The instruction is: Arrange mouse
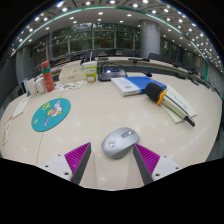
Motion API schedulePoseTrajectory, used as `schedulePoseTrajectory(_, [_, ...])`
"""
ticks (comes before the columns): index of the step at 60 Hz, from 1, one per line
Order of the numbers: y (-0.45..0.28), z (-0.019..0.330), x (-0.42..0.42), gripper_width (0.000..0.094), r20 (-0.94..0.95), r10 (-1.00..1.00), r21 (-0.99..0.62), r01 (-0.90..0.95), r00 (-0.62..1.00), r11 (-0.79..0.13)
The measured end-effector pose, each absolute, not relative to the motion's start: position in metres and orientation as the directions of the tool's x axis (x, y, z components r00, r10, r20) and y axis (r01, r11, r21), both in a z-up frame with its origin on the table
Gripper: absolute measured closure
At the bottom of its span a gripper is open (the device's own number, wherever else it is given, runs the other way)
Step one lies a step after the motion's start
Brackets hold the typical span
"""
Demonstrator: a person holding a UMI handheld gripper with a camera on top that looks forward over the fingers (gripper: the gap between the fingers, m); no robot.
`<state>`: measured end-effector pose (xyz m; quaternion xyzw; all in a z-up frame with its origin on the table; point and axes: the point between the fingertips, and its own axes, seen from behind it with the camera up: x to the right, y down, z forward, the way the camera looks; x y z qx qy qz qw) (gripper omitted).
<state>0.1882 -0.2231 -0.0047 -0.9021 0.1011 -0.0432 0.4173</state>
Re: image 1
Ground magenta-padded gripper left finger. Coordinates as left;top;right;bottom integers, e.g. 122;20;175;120
42;142;92;186

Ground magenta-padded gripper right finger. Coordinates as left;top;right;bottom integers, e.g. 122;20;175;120
132;143;183;186

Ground silver computer mouse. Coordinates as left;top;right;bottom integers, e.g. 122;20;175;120
101;126;141;160

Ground round teal cartoon mouse pad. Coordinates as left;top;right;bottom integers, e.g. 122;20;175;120
31;97;72;133

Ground white booklet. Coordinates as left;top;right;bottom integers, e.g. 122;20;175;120
159;84;198;124

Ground colourful sticker sheet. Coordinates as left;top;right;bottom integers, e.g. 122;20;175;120
52;80;84;94

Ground blue and white book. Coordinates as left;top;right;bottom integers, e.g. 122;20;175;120
110;75;168;98

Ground red and white leaflet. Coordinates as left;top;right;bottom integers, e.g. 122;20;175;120
1;115;14;148

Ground white lidded mug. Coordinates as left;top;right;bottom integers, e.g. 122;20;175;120
34;77;47;95

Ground cream cardboard box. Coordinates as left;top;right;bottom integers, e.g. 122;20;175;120
58;63;87;84

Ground white paper cup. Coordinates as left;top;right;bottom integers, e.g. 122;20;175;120
25;78;38;98

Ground printed drink cup with straw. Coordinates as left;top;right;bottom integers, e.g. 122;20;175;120
82;51;99;84

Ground red bottle with green band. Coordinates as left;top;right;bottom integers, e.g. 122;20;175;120
40;60;56;93

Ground black conference microphone console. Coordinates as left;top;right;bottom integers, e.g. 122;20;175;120
98;64;128;83

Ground curved cream conference desk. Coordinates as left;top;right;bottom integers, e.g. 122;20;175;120
54;56;209;88

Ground dark office chairs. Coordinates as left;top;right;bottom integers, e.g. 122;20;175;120
81;48;201;84

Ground ceiling lights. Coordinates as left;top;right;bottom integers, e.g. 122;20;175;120
9;0;224;73

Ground black microphone with orange ring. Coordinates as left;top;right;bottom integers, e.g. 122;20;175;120
144;82;197;128

